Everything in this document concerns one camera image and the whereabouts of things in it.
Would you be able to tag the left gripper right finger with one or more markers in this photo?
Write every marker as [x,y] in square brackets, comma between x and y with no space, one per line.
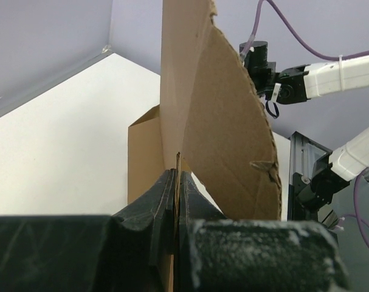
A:
[219,254]

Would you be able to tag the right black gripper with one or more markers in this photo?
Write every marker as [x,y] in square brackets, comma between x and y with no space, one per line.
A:
[261,71]

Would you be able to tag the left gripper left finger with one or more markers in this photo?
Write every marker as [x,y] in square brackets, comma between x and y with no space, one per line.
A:
[128,251]

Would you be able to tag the cardboard box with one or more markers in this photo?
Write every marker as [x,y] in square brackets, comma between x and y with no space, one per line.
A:
[209,123]

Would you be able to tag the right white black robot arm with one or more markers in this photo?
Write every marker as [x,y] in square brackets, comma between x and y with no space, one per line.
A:
[316,173]

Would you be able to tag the aluminium frame rail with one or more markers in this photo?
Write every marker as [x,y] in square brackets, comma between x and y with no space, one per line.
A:
[303,154]

